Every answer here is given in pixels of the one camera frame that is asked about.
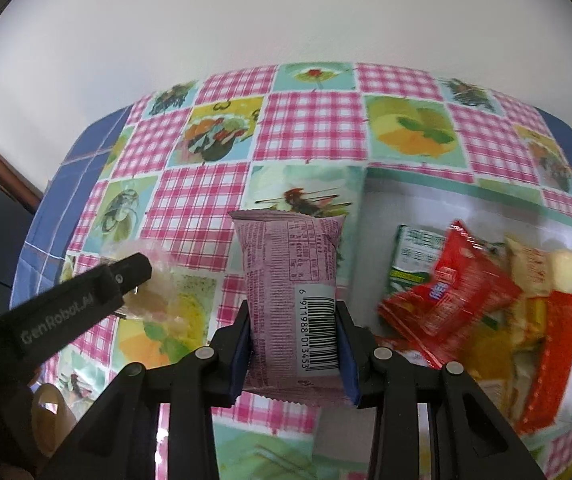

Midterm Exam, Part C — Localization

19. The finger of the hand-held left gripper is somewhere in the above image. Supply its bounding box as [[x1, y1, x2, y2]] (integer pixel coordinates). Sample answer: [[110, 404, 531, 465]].
[[0, 252, 153, 361]]

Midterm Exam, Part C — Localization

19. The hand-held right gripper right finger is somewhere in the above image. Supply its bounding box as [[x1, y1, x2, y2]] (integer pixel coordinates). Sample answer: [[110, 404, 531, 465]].
[[335, 300, 547, 480]]

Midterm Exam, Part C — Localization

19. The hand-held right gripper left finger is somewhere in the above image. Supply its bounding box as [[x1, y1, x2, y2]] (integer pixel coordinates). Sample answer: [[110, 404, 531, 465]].
[[66, 301, 251, 480]]

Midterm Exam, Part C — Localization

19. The purple snack packet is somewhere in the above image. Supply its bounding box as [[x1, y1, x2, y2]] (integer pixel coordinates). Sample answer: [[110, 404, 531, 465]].
[[228, 210, 354, 406]]

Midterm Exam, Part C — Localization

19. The clear-wrapped pale bun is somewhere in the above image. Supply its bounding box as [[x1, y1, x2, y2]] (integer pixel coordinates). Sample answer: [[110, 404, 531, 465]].
[[100, 240, 201, 346]]

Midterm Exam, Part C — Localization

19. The red flower-print snack packet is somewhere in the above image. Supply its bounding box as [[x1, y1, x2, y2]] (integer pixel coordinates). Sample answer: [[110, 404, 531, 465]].
[[376, 220, 524, 368]]

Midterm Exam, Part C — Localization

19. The yellow-orange snack packet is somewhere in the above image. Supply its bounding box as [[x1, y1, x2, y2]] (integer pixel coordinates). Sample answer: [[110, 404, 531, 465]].
[[466, 310, 547, 391]]

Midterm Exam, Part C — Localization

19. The teal-edged white cardboard tray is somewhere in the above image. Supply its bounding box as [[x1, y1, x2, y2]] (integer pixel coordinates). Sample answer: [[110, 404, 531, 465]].
[[361, 167, 572, 480]]

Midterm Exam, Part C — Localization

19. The cream-yellow red-print snack packet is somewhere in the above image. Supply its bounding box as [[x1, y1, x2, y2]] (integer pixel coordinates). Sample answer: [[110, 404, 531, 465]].
[[503, 237, 557, 296]]

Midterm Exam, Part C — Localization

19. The red-orange patterned snack packet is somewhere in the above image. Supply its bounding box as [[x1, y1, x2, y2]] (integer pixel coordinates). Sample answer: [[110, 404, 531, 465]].
[[518, 290, 572, 436]]

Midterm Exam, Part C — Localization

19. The person's left hand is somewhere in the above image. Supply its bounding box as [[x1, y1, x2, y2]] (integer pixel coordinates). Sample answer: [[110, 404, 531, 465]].
[[30, 384, 75, 453]]

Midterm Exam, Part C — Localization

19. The blue checked tablecloth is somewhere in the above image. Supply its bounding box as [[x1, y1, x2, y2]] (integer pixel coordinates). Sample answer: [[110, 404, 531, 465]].
[[10, 105, 572, 311]]

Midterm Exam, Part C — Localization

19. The brown wooden frame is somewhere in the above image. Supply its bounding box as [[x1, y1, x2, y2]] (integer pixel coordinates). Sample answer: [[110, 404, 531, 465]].
[[0, 115, 44, 216]]

